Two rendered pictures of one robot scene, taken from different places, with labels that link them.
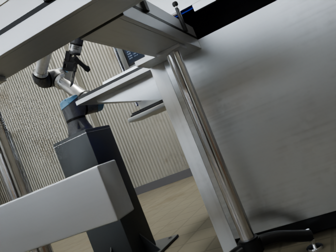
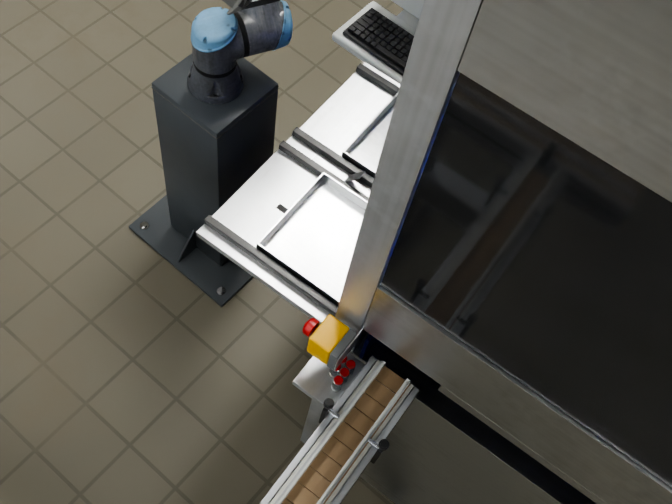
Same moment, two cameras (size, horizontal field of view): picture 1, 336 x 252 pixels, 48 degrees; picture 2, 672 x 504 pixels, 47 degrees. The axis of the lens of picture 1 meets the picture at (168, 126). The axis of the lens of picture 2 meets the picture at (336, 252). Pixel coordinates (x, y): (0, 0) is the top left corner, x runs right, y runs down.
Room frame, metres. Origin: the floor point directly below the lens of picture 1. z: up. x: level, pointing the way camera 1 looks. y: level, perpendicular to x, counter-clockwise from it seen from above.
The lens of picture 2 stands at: (0.86, -0.04, 2.49)
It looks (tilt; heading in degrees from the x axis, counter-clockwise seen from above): 61 degrees down; 4
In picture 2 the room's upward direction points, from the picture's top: 14 degrees clockwise
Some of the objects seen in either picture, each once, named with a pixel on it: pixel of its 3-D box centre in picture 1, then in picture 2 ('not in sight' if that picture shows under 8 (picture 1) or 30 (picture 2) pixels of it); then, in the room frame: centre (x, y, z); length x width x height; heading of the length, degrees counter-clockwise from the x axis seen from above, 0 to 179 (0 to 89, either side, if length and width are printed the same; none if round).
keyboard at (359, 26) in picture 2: (159, 103); (410, 55); (2.49, 0.00, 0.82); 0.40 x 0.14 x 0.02; 66
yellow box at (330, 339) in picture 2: not in sight; (330, 341); (1.49, -0.03, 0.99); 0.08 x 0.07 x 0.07; 70
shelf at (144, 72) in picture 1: (149, 84); (363, 193); (1.95, 0.01, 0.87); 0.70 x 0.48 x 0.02; 160
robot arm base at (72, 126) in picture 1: (78, 126); (215, 70); (2.21, 0.49, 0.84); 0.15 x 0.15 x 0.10
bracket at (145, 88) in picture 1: (133, 98); not in sight; (1.72, 0.10, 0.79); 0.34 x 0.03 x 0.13; 70
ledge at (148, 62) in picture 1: (157, 58); (335, 379); (1.46, -0.06, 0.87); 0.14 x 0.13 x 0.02; 70
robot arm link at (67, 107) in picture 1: (72, 107); (217, 39); (2.22, 0.49, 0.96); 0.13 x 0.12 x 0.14; 130
